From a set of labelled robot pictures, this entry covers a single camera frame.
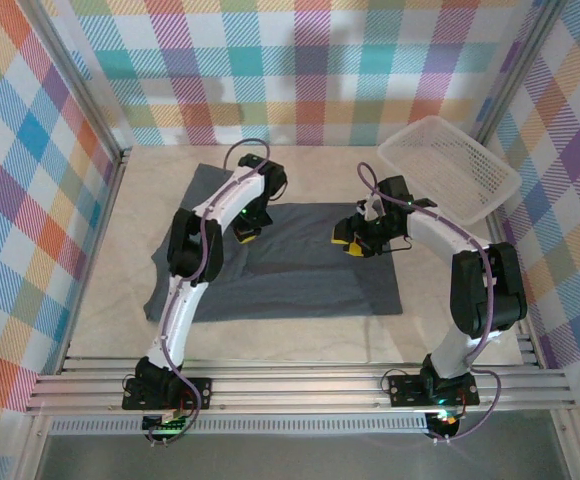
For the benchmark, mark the grey t-shirt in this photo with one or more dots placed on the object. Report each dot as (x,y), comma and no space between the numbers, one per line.
(310,280)

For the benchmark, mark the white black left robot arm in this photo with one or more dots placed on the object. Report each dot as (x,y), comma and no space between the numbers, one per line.
(230,200)

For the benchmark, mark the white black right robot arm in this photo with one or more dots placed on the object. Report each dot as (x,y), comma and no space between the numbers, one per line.
(435,230)

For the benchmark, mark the white plastic mesh basket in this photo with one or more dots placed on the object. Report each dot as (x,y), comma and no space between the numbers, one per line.
(445,165)

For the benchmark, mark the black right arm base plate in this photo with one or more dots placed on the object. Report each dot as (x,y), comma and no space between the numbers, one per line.
(405,390)

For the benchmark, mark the wide aluminium base rail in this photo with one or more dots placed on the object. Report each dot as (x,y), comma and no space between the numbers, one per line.
(295,387)

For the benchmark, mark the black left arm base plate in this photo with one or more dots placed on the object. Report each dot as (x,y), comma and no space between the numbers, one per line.
(195,392)

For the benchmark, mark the aluminium frame post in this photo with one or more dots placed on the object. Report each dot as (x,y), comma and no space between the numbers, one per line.
(517,70)
(82,85)

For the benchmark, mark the aluminium frame leg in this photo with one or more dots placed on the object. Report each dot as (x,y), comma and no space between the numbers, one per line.
(570,450)
(32,450)

